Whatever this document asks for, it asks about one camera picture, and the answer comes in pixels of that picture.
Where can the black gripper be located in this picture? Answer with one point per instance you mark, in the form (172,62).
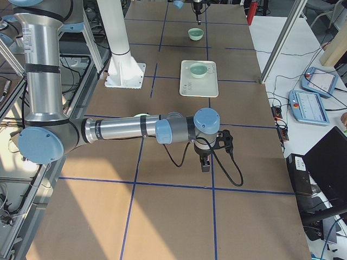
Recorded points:
(203,153)
(197,6)

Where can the green bowl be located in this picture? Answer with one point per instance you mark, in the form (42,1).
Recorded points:
(195,34)
(141,114)
(198,70)

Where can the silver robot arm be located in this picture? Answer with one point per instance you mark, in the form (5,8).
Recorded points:
(49,133)
(179,4)

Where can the green bowl on tray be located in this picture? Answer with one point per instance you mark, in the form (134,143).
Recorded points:
(198,70)

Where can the red cylinder tube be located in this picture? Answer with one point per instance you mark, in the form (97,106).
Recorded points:
(252,11)

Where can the pale green serving tray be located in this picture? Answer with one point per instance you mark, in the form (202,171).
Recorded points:
(206,87)

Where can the black box with labels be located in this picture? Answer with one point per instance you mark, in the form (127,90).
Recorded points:
(299,176)

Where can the blue teach pendant near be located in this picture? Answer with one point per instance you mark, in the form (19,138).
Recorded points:
(307,107)

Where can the blue teach pendant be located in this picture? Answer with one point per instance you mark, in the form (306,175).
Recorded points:
(307,107)
(319,81)

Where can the black laptop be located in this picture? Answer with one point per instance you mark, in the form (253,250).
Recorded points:
(326,163)

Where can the blue teach pendant far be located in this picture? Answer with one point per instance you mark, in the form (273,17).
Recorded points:
(319,81)

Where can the aluminium frame post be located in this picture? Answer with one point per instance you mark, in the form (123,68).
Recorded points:
(283,36)

